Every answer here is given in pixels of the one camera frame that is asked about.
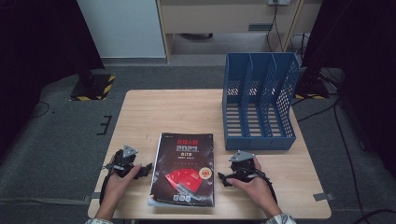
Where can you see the blue file rack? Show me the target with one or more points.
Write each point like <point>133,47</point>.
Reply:
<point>258,141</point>

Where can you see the black floor tape mark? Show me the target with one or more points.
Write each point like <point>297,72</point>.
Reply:
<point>106,126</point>

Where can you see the white wall socket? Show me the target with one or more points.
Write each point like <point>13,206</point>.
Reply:
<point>278,2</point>

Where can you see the black stand with striped base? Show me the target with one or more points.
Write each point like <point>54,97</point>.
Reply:
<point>313,88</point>
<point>93,90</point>

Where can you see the person's right hand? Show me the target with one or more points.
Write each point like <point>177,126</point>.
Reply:
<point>257,191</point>

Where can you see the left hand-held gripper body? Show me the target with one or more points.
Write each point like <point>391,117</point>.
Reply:
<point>124,160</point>

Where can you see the black book with red print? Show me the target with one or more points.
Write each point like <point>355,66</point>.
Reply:
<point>186,168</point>

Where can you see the dark curtain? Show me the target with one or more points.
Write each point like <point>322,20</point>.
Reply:
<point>37,46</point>
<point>367,62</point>

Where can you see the white cabinet panel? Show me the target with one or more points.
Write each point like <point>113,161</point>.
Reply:
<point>124,28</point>

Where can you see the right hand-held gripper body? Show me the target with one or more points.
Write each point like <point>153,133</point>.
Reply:
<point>243,168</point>

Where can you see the person's left hand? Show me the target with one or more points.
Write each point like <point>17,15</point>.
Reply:
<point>116,188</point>

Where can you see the grey tape strip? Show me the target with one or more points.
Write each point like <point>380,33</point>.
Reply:
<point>98,195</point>
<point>323,197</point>

